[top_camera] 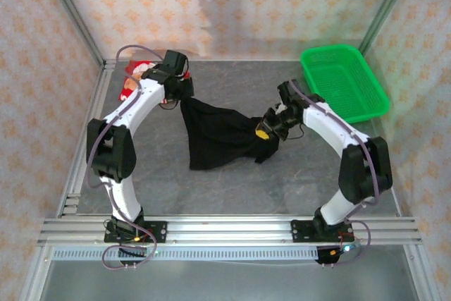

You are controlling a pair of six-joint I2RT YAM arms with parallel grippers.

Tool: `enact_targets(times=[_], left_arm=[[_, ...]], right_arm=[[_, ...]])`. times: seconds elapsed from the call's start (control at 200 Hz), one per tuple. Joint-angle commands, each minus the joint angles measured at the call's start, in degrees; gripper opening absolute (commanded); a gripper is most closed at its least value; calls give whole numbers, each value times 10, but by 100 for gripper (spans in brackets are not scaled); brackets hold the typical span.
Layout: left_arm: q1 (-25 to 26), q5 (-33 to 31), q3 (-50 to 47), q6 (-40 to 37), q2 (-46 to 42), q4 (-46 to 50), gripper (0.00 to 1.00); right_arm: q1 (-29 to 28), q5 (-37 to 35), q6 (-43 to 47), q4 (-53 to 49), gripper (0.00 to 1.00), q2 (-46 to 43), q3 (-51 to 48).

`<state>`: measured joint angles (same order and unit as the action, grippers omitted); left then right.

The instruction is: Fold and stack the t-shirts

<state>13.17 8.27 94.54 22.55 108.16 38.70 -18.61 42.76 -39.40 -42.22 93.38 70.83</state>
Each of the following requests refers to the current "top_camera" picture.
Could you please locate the black t-shirt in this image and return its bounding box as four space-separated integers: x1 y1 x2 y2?
179 96 281 172

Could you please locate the red printed t-shirt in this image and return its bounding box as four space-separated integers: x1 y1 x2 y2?
118 60 166 103

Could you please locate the green plastic basket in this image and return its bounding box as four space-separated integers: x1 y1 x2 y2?
299 44 391 125

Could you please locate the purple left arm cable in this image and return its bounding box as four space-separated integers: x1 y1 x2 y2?
86 44 166 271

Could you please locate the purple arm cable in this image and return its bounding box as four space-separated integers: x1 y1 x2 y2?
290 79 381 269
86 44 166 271

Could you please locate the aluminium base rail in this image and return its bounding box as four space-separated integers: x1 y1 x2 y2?
37 214 424 246

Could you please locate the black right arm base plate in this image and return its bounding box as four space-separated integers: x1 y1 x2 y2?
290 219 354 244

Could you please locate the slotted grey cable duct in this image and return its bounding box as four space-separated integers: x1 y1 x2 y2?
51 246 320 262

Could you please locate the aluminium corner post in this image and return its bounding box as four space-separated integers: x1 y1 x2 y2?
358 0 419 55
37 0 106 68

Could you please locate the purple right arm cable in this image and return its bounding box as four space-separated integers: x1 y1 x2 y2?
290 79 381 269

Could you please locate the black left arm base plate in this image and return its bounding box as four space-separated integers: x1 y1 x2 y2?
104 221 168 245

